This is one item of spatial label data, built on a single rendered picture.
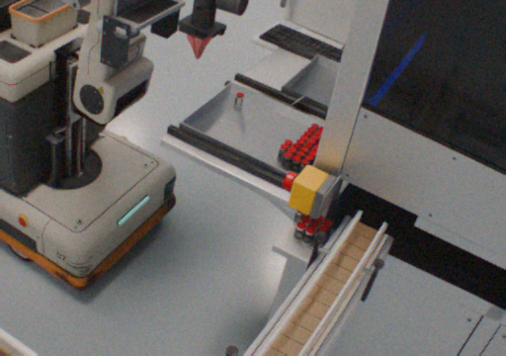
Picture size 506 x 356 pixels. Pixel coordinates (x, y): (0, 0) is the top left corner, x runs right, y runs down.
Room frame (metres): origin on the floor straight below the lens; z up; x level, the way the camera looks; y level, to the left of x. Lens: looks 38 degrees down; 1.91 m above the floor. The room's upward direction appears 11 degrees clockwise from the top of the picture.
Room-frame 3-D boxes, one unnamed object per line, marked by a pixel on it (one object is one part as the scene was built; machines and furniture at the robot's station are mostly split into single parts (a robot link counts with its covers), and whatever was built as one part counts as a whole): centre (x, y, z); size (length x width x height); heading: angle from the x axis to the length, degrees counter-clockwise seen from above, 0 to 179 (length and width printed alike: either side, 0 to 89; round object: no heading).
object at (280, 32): (2.12, -0.17, 0.82); 0.40 x 0.14 x 0.02; 66
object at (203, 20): (1.45, 0.17, 1.19); 0.10 x 0.07 x 0.07; 68
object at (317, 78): (1.72, -0.26, 0.90); 0.34 x 0.26 x 0.04; 68
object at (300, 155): (1.40, -0.15, 0.90); 0.18 x 0.02 x 0.05; 158
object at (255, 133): (1.45, -0.02, 0.90); 0.34 x 0.26 x 0.04; 68
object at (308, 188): (1.13, -0.15, 0.99); 0.08 x 0.07 x 0.07; 68
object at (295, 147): (1.41, -0.13, 0.90); 0.18 x 0.02 x 0.05; 158
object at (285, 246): (1.10, -0.18, 0.87); 0.14 x 0.13 x 0.02; 68
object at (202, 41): (1.46, 0.18, 1.12); 0.07 x 0.07 x 0.09; 68
